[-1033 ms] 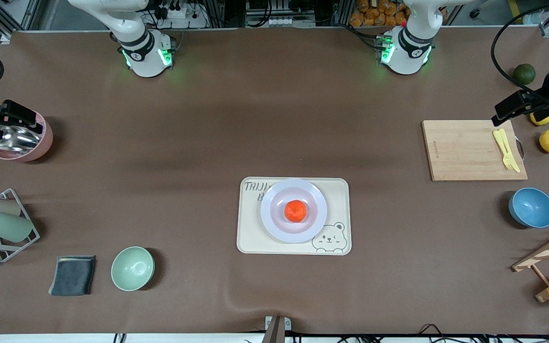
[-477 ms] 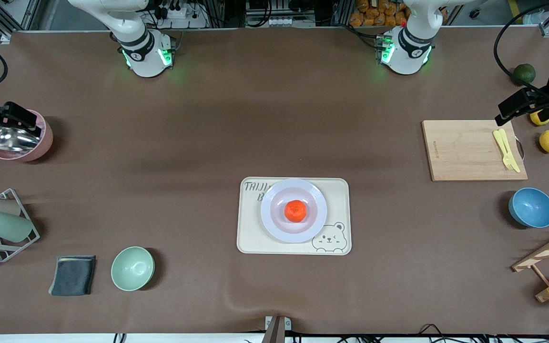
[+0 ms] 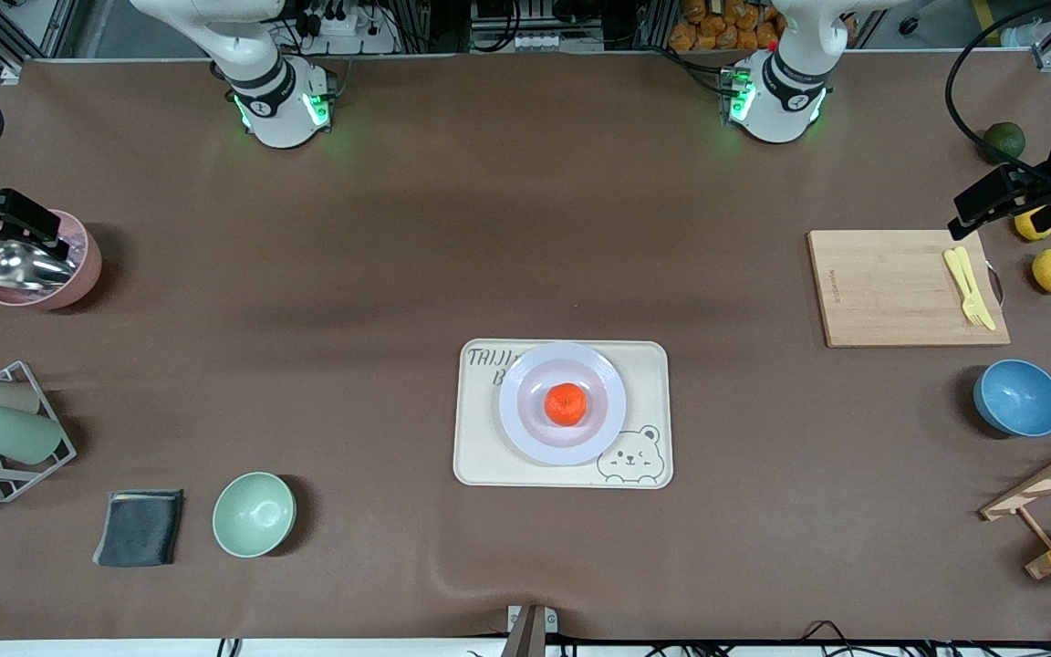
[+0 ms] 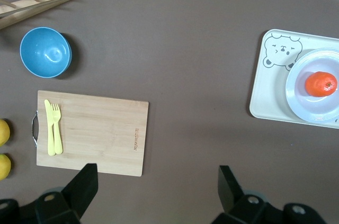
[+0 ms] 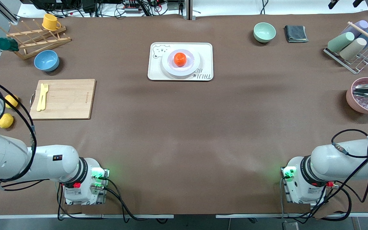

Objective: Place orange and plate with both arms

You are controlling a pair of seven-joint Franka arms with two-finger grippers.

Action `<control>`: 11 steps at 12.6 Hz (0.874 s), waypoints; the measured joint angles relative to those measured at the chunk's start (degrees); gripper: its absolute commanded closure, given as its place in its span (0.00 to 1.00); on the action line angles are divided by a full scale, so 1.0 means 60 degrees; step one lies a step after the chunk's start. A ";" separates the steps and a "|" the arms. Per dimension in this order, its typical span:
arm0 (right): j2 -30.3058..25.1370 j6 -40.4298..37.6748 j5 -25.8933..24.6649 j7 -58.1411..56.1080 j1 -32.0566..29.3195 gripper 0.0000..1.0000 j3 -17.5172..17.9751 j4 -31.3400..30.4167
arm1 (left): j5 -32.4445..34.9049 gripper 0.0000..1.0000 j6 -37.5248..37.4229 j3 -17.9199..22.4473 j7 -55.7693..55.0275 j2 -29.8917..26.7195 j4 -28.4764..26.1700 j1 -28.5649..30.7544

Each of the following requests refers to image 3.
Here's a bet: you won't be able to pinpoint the orange fruit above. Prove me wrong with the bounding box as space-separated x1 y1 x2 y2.
544 382 588 428

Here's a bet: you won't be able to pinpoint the pale lavender round plate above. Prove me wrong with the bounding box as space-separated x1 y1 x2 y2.
498 341 628 467

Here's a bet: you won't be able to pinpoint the metal scoop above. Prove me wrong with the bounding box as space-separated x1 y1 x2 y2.
0 239 79 294

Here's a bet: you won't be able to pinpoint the clear ice cubes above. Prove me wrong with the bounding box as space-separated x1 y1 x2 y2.
53 219 88 266

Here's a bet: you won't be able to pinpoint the pink bowl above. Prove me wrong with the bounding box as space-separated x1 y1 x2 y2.
0 209 103 311

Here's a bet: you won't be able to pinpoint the dark green avocado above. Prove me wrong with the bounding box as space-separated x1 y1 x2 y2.
983 121 1026 165

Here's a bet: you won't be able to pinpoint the yellow plastic fork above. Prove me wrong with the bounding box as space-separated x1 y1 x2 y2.
942 249 984 328

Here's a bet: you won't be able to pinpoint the wooden cutting board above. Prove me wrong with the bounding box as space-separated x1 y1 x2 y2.
806 229 1012 349

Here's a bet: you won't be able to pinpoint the mint green cup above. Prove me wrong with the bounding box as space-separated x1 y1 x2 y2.
0 404 65 465

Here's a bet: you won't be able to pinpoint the blue bowl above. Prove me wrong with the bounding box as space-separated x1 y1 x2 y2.
973 359 1051 438

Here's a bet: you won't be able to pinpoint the wooden drying rack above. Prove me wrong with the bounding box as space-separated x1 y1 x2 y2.
980 429 1051 580

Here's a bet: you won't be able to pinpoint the folded grey cloth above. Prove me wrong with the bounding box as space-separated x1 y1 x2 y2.
92 489 184 568

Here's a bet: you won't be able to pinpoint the pile of brown bread rolls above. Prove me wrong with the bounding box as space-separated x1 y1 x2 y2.
669 0 786 51

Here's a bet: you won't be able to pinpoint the mint green bowl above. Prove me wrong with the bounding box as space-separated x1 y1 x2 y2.
212 471 297 558

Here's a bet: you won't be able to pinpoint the white power strip with plugs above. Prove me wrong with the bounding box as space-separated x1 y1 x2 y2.
302 0 399 56

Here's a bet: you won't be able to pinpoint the cream tray with bear print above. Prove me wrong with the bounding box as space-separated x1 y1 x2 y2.
453 339 674 490

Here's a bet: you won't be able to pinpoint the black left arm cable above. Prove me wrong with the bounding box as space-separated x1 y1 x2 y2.
945 0 1051 179

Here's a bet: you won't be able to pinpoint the white wire cup rack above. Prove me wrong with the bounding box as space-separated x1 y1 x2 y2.
0 360 78 504

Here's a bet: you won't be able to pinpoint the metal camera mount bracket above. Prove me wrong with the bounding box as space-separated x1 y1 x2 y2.
505 604 559 657

